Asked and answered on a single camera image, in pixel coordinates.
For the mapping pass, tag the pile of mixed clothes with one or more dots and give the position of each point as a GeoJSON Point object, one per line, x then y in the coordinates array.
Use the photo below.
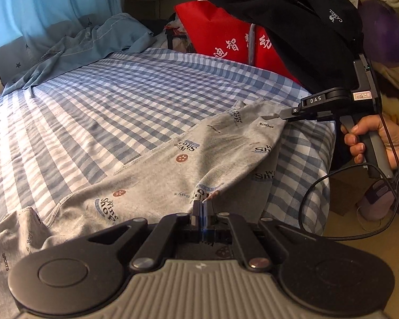
{"type": "Point", "coordinates": [174, 36]}

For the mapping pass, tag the black and white plush blanket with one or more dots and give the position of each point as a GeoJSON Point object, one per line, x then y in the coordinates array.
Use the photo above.
{"type": "Point", "coordinates": [397, 93]}

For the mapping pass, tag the person's right hand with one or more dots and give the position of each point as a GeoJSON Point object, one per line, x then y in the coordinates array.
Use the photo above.
{"type": "Point", "coordinates": [385, 139]}

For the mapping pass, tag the blue star curtain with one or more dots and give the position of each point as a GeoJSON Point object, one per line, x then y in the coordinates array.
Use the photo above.
{"type": "Point", "coordinates": [50, 10]}

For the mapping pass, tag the purple round object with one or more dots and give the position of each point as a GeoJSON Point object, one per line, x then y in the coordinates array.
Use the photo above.
{"type": "Point", "coordinates": [385, 36]}

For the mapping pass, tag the purple slipper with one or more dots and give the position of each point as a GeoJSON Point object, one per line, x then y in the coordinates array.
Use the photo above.
{"type": "Point", "coordinates": [377, 199]}

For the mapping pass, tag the black jacket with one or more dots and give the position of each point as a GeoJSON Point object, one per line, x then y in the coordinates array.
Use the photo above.
{"type": "Point", "coordinates": [286, 16]}

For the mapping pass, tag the blue-grey crumpled cloth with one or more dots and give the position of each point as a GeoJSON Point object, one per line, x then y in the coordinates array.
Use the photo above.
{"type": "Point", "coordinates": [86, 43]}

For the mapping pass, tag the blue checked bed sheet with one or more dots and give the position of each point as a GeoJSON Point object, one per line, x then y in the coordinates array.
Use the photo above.
{"type": "Point", "coordinates": [103, 99]}

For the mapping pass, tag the red printed bag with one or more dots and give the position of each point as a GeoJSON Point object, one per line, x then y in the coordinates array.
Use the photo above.
{"type": "Point", "coordinates": [226, 36]}

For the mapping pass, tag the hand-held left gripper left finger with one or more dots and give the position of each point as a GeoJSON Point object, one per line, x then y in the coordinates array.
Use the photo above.
{"type": "Point", "coordinates": [196, 213]}

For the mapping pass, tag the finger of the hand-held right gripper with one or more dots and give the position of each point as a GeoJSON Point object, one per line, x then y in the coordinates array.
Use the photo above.
{"type": "Point", "coordinates": [306, 114]}

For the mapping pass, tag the grey printed pants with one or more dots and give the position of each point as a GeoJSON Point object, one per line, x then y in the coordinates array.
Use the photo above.
{"type": "Point", "coordinates": [173, 172]}

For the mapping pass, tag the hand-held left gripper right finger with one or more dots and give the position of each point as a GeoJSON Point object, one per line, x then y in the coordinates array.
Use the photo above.
{"type": "Point", "coordinates": [208, 213]}

